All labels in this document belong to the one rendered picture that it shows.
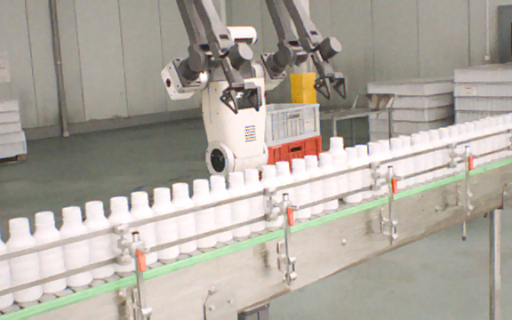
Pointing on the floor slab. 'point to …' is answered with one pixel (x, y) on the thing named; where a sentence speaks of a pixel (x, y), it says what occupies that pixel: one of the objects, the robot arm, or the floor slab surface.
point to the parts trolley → (355, 116)
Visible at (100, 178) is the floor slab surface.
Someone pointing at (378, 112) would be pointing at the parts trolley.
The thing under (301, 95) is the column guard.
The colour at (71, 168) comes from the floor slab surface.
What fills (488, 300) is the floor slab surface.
